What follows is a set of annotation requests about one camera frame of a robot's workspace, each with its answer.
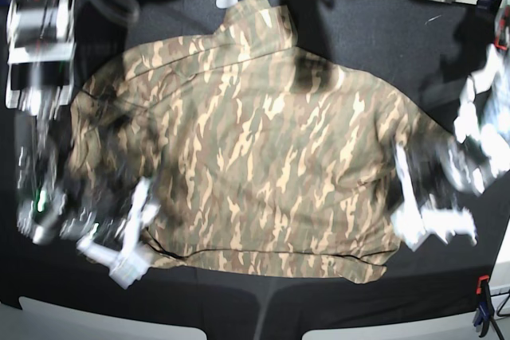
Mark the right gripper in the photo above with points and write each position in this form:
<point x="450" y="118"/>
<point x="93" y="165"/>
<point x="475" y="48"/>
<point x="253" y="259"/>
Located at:
<point x="116" y="243"/>

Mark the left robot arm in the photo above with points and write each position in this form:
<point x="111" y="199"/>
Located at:
<point x="477" y="153"/>

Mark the orange black clamp bottom right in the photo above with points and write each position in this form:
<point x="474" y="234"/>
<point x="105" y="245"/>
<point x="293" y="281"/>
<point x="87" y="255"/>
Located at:
<point x="485" y="310"/>

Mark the black table cloth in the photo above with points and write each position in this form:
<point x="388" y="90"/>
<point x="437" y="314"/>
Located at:
<point x="424" y="48"/>

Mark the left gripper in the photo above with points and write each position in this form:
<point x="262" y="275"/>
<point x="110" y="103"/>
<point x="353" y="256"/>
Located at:
<point x="428" y="206"/>

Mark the camouflage t-shirt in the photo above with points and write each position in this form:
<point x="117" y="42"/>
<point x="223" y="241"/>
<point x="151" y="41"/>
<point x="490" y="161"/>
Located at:
<point x="270" y="160"/>

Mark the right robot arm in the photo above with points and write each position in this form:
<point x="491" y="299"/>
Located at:
<point x="105" y="218"/>

